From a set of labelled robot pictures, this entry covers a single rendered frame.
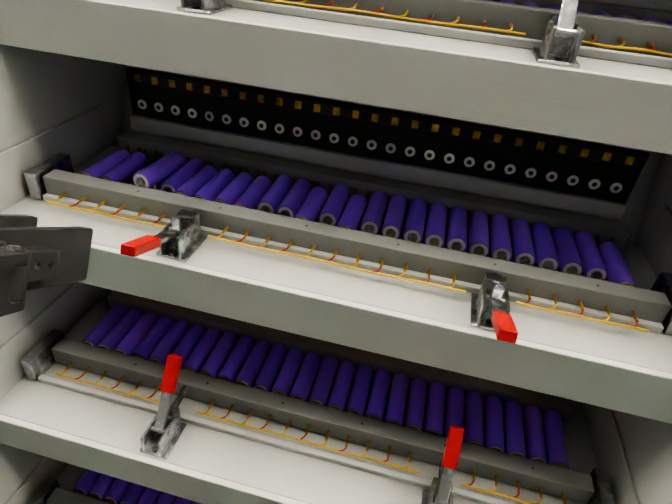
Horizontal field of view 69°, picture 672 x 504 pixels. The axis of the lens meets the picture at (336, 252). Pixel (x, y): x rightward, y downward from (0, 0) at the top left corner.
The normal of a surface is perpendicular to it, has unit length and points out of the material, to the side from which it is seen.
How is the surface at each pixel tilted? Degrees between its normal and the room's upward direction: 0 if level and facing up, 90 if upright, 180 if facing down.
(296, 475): 21
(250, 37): 111
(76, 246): 90
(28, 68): 90
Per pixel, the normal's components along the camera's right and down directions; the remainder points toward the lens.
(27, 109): 0.97, 0.21
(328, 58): -0.23, 0.54
